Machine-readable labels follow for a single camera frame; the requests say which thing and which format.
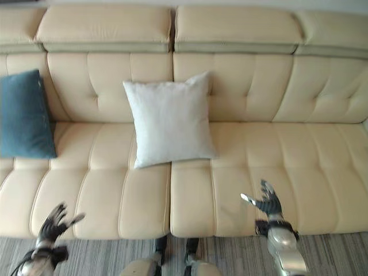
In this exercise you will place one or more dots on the dark teal cushion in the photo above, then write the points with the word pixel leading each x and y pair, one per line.
pixel 24 115

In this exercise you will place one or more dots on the grey striped carpet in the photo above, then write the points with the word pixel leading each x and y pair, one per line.
pixel 235 254

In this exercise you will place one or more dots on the white square cushion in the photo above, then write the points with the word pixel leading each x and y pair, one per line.
pixel 171 119

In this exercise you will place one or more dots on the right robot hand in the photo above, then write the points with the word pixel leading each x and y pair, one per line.
pixel 269 203

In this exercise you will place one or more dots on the cream leather sofa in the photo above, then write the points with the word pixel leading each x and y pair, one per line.
pixel 230 115

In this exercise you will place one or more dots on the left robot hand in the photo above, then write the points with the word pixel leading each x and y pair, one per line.
pixel 53 224

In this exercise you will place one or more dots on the right silver robot leg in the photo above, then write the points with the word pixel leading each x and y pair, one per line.
pixel 198 261

